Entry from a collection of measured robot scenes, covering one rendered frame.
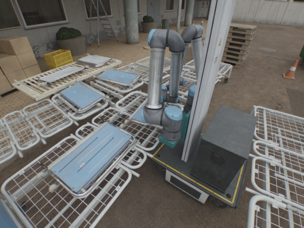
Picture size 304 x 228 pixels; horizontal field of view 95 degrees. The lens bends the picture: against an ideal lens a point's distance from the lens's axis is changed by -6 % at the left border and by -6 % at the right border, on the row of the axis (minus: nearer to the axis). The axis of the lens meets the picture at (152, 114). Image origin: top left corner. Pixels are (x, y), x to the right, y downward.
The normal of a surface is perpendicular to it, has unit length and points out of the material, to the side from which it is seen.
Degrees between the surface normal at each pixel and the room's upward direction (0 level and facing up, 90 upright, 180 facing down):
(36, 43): 90
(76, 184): 4
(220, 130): 0
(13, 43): 90
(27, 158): 0
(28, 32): 90
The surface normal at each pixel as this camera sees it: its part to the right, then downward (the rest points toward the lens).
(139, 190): 0.00, -0.79
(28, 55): 0.91, 0.26
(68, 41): 0.24, 0.73
